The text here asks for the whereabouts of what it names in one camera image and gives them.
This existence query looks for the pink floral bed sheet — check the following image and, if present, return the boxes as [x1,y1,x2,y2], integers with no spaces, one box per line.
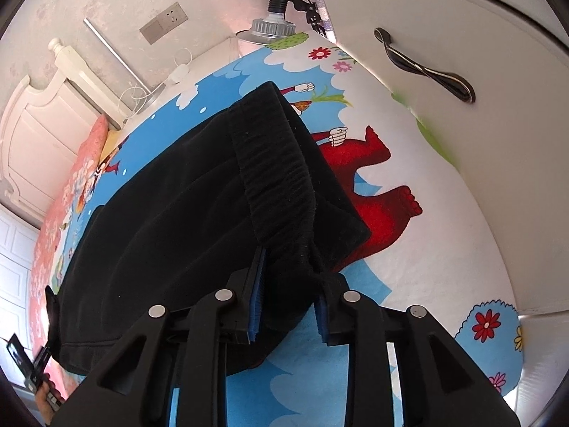
[27,113,112,403]

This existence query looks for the white panelled door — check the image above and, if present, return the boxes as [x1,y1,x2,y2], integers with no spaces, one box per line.
[0,207,45,383]

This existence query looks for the black pants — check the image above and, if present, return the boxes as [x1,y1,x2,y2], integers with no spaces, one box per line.
[52,81,372,376]

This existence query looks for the white wooden headboard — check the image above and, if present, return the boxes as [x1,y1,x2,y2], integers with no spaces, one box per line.
[0,38,123,209]

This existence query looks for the person's left hand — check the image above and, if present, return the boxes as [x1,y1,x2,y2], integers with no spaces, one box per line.
[34,380,60,427]

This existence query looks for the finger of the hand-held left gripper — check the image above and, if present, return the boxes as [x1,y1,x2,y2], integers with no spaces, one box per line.
[44,285,63,357]

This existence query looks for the silver metal pole stand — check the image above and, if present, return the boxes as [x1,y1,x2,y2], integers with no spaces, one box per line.
[84,19,151,95]

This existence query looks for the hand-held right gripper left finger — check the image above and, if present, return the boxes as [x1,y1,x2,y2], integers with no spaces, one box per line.
[51,247,267,427]

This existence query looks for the grey wall socket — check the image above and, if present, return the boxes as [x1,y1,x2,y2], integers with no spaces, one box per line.
[139,2,188,45]

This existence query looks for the cartoon printed blanket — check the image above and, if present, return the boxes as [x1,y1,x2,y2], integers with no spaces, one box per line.
[44,31,527,427]

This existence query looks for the dark curved wardrobe handle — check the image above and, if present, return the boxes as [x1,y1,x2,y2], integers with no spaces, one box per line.
[374,27,476,104]

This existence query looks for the white charger cable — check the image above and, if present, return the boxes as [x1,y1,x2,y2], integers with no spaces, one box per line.
[118,48,194,121]

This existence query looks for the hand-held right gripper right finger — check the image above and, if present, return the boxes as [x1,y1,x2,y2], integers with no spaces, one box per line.
[313,271,521,427]

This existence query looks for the grey lamp head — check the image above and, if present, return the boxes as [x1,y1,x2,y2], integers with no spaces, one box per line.
[235,0,308,47]

